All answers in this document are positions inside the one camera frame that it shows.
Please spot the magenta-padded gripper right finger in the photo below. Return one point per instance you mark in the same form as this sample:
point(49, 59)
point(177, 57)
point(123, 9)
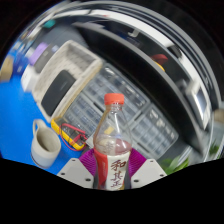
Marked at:
point(146, 173)

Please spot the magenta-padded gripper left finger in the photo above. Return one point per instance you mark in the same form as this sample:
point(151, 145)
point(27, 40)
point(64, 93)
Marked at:
point(76, 173)

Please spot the clear bottle with red cap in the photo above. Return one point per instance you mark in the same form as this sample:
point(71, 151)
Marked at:
point(113, 146)

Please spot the grey ceramic mug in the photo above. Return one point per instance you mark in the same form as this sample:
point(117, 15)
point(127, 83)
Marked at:
point(45, 150)

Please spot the yellow multimeter with red leads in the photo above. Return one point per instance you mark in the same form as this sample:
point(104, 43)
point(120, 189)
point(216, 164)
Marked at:
point(68, 133)

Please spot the black rectangular speaker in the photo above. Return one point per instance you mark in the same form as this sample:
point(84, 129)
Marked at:
point(58, 93)

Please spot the small white box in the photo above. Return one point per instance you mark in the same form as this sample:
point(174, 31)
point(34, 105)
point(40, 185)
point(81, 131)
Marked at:
point(29, 78)

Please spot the beige perforated tray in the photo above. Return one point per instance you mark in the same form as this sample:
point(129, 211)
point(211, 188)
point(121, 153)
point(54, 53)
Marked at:
point(80, 63)

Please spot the dark grey box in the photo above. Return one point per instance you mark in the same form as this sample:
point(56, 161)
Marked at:
point(46, 60)

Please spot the purple bag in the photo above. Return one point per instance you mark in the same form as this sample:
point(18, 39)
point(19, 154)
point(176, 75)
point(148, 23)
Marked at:
point(38, 53)

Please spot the small brown cardboard box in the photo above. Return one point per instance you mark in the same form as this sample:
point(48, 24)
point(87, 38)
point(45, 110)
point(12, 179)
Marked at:
point(6, 68)

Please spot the teal holder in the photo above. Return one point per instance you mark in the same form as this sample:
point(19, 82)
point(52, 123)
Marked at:
point(50, 23)

